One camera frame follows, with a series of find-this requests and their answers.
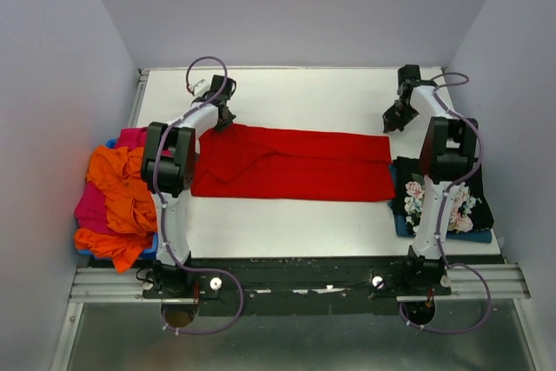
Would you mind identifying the red t shirt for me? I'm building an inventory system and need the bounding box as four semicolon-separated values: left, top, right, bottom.
191;124;395;202

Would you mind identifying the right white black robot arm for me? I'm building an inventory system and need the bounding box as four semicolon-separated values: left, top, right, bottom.
382;64;480;295

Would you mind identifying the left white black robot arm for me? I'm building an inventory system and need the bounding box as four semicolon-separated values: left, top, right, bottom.
141;75;236;297

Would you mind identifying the black floral folded t shirt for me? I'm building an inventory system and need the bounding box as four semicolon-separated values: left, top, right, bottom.
390;155;495;236

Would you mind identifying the orange t shirt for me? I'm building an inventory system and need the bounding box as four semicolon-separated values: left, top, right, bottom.
72;145;160;275

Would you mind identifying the blue folded t shirt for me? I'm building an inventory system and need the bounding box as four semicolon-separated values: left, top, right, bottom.
386;164;493;244

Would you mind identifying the pink t shirt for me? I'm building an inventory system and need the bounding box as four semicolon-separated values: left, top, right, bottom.
74;128;156;237

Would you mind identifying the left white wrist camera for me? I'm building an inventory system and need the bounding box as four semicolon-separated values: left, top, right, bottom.
187;79;210;97

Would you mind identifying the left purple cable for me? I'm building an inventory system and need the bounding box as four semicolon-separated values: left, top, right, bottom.
151;56;244;337

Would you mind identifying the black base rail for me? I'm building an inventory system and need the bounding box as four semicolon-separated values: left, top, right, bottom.
142;256;451;316

